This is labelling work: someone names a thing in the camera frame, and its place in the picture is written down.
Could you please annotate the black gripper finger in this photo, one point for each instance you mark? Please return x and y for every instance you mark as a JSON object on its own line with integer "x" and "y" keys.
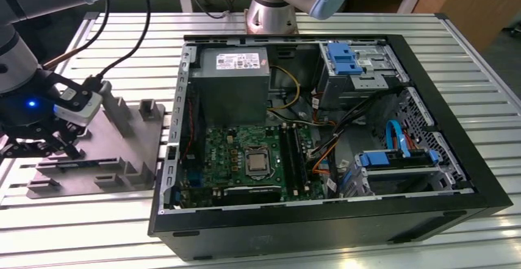
{"x": 65, "y": 138}
{"x": 25, "y": 150}

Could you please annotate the grey parts rack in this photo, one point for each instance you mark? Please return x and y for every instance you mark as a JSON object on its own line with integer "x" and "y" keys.
{"x": 110, "y": 147}

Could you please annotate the green motherboard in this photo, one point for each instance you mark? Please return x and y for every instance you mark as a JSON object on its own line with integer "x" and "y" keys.
{"x": 223, "y": 147}

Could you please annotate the grey power supply unit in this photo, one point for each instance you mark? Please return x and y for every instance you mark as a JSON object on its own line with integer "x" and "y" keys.
{"x": 232, "y": 95}

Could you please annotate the silver CPU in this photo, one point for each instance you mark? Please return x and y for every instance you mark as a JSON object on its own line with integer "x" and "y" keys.
{"x": 257, "y": 162}

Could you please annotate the black graphics card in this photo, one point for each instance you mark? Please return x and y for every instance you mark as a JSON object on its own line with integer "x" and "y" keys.
{"x": 253, "y": 192}

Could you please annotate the black open PC case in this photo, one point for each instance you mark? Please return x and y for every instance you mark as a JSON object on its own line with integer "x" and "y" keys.
{"x": 325, "y": 229}

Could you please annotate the blue drive latch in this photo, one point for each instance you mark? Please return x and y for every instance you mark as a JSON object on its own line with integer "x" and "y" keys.
{"x": 343, "y": 58}

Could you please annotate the metal drive cage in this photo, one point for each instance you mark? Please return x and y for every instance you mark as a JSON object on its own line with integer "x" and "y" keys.
{"x": 367, "y": 83}

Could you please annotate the hard disk in blue carrier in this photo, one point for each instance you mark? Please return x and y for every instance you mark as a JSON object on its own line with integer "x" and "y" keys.
{"x": 376, "y": 159}

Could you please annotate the metal disk bay cage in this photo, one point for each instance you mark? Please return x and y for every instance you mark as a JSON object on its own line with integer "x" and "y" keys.
{"x": 407, "y": 171}

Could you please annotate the wooden cabinet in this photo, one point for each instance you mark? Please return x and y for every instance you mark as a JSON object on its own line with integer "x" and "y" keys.
{"x": 480, "y": 6}

